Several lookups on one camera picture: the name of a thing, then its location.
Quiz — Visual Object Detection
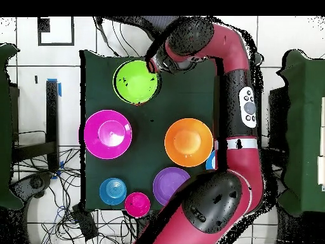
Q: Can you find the medium green bowl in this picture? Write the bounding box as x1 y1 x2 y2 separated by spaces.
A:
112 60 162 105

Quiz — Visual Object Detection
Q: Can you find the purple bowl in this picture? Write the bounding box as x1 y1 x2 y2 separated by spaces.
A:
152 166 191 206

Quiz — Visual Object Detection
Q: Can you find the large orange bowl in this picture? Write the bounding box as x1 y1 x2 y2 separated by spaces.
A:
164 118 214 168

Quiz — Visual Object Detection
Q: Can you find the large pink bowl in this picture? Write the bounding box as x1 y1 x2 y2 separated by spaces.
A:
83 109 133 160

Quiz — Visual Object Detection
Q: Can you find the black square floor frame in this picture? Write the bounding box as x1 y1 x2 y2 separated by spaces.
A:
37 16 76 47

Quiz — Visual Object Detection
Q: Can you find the blue floor tape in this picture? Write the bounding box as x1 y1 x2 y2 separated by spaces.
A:
46 78 62 97

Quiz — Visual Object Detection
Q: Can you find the grey mesh office chair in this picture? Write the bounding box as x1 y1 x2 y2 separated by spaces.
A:
96 15 180 57

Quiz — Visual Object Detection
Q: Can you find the black power strip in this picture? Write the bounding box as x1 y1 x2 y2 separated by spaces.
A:
71 203 99 241

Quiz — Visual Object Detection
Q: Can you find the small crimson bowl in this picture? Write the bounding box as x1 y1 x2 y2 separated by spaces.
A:
124 192 151 218

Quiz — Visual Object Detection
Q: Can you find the green cloth side table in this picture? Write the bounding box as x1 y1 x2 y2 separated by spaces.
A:
0 42 25 212
275 48 325 218

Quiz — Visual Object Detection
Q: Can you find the small blue bowl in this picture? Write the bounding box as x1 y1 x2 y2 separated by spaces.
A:
99 177 128 206

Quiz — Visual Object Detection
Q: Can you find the black metal stand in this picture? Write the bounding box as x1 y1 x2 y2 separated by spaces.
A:
10 79 60 173
261 85 289 170

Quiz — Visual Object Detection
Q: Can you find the dark green tablecloth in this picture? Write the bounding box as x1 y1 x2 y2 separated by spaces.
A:
79 49 262 213

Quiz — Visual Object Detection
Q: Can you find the large blue bowl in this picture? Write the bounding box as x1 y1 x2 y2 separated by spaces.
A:
205 149 217 170

